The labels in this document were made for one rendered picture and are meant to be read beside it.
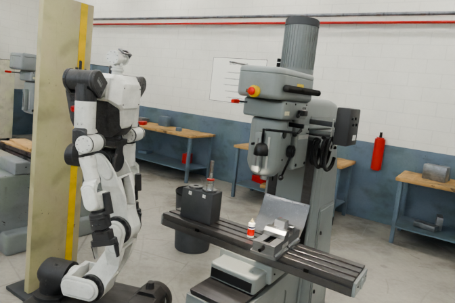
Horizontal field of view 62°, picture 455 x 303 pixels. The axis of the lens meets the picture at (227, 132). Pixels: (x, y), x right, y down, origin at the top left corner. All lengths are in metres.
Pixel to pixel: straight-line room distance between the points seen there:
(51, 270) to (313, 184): 1.55
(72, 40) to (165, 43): 5.31
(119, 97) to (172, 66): 6.38
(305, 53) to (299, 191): 0.87
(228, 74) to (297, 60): 5.11
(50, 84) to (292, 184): 1.90
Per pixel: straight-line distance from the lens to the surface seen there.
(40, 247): 3.39
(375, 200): 6.31
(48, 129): 3.14
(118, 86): 1.82
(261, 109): 1.98
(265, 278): 2.14
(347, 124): 2.15
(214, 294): 2.04
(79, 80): 1.73
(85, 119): 1.73
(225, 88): 7.31
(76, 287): 2.17
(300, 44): 2.24
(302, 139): 2.22
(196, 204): 2.35
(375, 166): 6.09
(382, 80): 6.21
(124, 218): 1.96
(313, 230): 2.53
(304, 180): 2.44
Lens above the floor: 1.75
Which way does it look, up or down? 6 degrees down
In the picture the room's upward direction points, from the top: 6 degrees clockwise
